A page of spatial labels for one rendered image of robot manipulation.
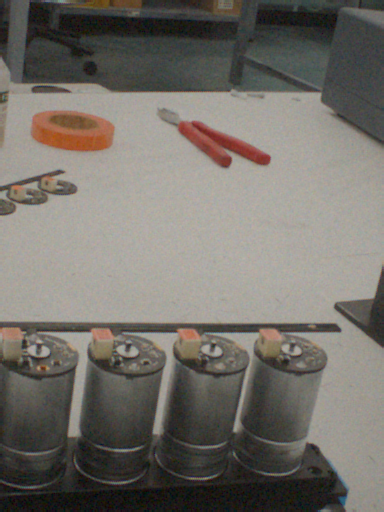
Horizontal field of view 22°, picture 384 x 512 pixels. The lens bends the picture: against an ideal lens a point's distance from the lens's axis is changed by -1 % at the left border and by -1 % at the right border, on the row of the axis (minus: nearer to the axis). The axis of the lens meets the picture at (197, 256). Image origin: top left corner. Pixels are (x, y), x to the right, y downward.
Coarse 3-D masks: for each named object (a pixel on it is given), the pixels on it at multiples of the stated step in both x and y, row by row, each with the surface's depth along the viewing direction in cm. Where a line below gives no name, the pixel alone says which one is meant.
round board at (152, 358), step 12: (132, 336) 32; (144, 348) 31; (156, 348) 31; (96, 360) 30; (108, 360) 30; (120, 360) 30; (132, 360) 31; (144, 360) 30; (156, 360) 31; (120, 372) 30; (132, 372) 30; (144, 372) 30; (156, 372) 30
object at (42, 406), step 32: (32, 352) 30; (0, 384) 30; (32, 384) 29; (64, 384) 30; (0, 416) 30; (32, 416) 29; (64, 416) 30; (0, 448) 30; (32, 448) 30; (64, 448) 31; (0, 480) 31; (32, 480) 30
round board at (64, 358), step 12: (24, 336) 30; (48, 336) 31; (0, 348) 30; (24, 348) 30; (60, 348) 30; (72, 348) 31; (0, 360) 29; (12, 360) 29; (24, 360) 29; (36, 360) 30; (48, 360) 30; (60, 360) 30; (72, 360) 30; (24, 372) 29; (36, 372) 29; (48, 372) 29; (60, 372) 29
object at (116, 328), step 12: (0, 324) 31; (12, 324) 31; (24, 324) 31; (36, 324) 32; (48, 324) 32; (60, 324) 32; (72, 324) 32; (84, 324) 32; (96, 324) 32; (108, 324) 32; (120, 324) 33; (132, 324) 33; (144, 324) 33; (156, 324) 33; (168, 324) 33; (180, 324) 33; (192, 324) 33; (204, 324) 34; (216, 324) 34; (228, 324) 34; (240, 324) 34; (252, 324) 34; (264, 324) 34; (276, 324) 34; (288, 324) 35; (300, 324) 35; (312, 324) 35; (324, 324) 35; (336, 324) 35
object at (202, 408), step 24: (168, 384) 32; (192, 384) 31; (216, 384) 31; (240, 384) 32; (168, 408) 32; (192, 408) 31; (216, 408) 31; (168, 432) 32; (192, 432) 32; (216, 432) 32; (168, 456) 32; (192, 456) 32; (216, 456) 32
